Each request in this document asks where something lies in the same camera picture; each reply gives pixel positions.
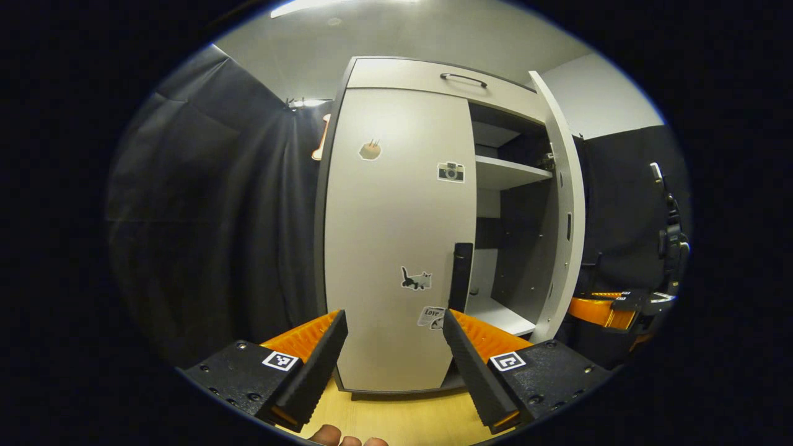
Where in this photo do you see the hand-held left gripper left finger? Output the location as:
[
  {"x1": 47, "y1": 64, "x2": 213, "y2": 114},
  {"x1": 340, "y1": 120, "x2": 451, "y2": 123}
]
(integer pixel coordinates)
[{"x1": 178, "y1": 310, "x2": 349, "y2": 434}]

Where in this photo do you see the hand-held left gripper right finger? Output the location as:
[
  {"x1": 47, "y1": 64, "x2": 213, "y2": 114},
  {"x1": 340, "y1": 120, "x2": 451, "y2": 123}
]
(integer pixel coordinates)
[{"x1": 442, "y1": 308, "x2": 614, "y2": 435}]

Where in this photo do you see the grey double-door shoe cabinet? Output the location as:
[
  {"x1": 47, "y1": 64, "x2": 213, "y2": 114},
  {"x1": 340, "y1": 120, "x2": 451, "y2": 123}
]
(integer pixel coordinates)
[{"x1": 315, "y1": 56, "x2": 558, "y2": 400}]

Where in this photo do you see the grey cabinet door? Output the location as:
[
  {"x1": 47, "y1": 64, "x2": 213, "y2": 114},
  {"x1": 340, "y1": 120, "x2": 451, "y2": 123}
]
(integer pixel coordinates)
[
  {"x1": 323, "y1": 87, "x2": 478, "y2": 392},
  {"x1": 528, "y1": 70, "x2": 586, "y2": 344}
]

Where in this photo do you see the black backdrop cloth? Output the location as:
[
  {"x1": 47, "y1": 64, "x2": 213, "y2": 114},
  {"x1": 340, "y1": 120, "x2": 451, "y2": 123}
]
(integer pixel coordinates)
[
  {"x1": 554, "y1": 124, "x2": 691, "y2": 369},
  {"x1": 107, "y1": 43, "x2": 326, "y2": 369}
]

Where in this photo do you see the long ceiling light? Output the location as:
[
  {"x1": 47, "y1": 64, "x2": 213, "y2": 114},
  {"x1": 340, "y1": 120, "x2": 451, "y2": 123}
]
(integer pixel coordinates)
[{"x1": 269, "y1": 0, "x2": 422, "y2": 19}]

